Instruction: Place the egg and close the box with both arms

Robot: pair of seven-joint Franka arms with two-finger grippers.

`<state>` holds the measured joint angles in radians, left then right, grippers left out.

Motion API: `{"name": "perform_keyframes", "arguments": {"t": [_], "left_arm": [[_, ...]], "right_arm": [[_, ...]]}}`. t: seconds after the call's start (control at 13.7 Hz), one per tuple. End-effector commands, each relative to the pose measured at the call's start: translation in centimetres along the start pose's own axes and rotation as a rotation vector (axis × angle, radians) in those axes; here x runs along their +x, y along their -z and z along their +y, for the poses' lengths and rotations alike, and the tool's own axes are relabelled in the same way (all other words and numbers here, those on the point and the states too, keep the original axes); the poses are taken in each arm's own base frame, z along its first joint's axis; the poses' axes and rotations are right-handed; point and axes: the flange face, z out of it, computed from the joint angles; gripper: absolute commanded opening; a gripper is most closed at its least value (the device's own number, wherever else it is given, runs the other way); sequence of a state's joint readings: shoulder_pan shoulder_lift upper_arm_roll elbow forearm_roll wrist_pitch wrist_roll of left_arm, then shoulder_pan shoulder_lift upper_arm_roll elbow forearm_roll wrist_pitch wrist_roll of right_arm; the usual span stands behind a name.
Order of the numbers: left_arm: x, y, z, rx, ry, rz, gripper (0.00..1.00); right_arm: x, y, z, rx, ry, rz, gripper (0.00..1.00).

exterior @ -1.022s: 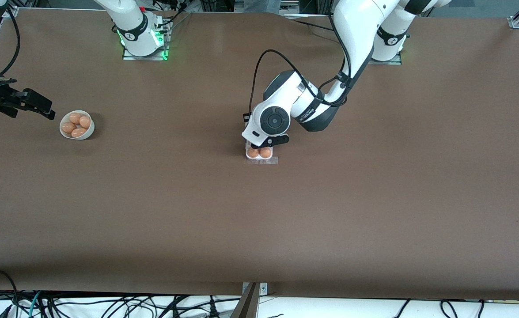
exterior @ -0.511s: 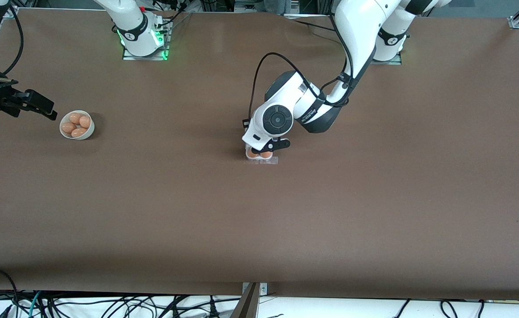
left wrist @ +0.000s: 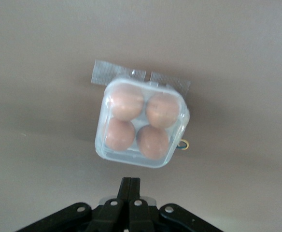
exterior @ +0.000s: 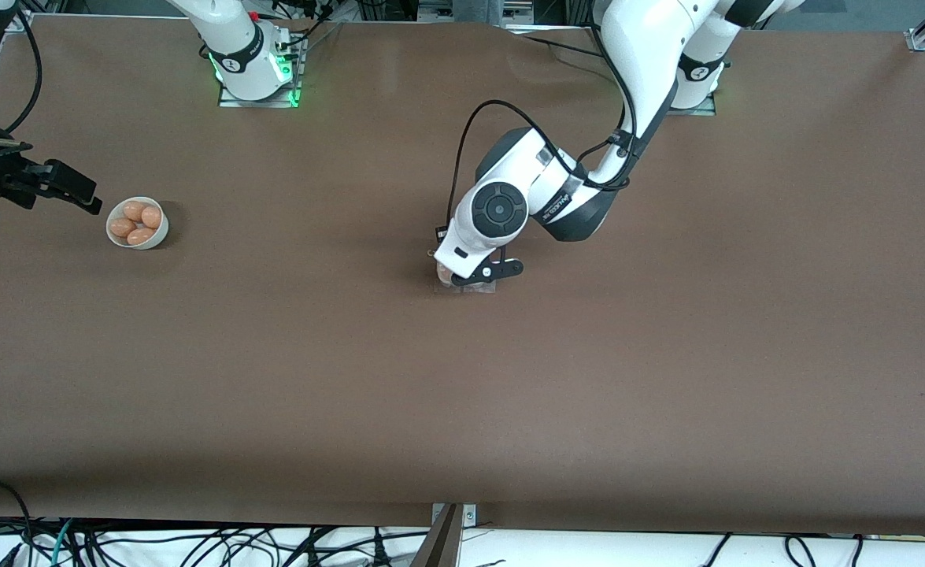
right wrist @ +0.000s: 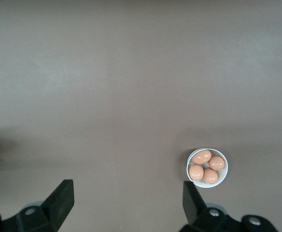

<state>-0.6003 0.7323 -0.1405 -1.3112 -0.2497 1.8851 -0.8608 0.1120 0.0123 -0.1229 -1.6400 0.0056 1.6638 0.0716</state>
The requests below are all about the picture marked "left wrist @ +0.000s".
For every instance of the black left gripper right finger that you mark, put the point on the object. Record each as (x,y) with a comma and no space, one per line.
(141,215)

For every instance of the clear plastic egg box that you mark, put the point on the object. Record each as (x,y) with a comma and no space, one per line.
(121,158)

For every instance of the yellow rubber band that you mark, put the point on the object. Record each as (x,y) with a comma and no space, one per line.
(186,145)

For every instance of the clear tape strip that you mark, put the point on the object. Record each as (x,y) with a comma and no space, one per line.
(104,72)

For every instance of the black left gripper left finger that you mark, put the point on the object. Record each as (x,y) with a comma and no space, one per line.
(112,215)

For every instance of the brown egg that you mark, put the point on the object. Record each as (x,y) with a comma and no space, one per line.
(120,135)
(127,101)
(162,110)
(153,142)

